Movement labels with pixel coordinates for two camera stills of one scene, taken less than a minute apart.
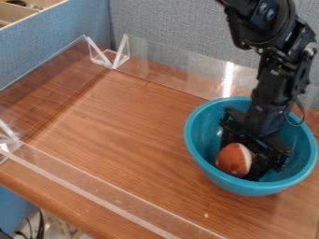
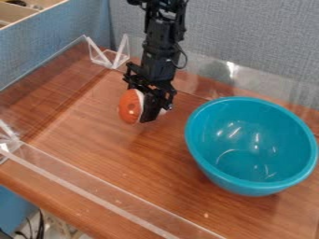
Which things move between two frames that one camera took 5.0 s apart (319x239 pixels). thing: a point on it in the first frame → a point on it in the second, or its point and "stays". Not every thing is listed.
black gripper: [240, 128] → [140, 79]
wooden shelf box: [17, 10] stays
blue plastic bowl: [202, 132] stays
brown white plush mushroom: [233, 160] → [130, 105]
